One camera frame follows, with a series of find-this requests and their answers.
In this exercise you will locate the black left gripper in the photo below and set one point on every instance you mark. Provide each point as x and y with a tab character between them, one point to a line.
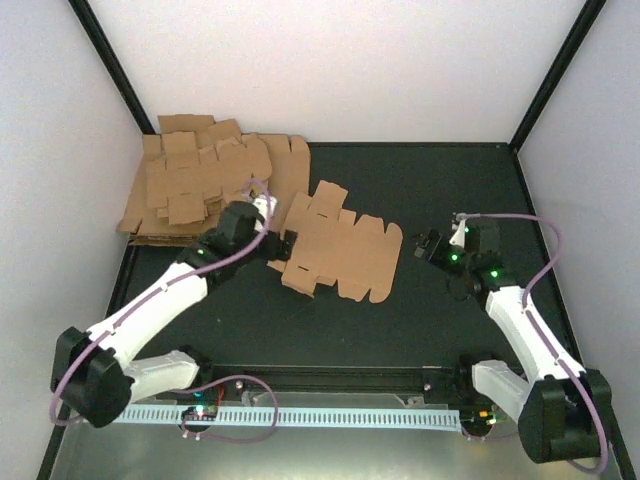
273	253

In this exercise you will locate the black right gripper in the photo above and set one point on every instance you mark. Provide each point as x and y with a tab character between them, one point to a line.
439	241

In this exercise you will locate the brown cardboard box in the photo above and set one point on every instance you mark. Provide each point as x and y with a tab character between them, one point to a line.
337	247

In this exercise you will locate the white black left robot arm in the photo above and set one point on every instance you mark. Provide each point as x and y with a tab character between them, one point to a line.
332	291

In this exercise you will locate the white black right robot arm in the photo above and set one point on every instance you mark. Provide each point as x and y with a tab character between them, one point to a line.
560	407

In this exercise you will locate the stack of flat cardboard blanks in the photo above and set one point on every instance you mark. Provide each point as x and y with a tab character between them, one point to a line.
196	166

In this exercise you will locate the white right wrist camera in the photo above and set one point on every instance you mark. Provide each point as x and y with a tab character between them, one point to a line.
459	230

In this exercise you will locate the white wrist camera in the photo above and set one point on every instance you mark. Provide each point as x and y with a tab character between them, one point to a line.
266	207
459	230

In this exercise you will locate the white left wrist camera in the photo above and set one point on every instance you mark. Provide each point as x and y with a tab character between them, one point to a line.
266	207

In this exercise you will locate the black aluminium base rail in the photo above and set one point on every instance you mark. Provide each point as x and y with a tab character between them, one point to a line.
436	384

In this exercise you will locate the white slotted cable duct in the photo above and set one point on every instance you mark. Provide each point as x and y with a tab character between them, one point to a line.
293	417

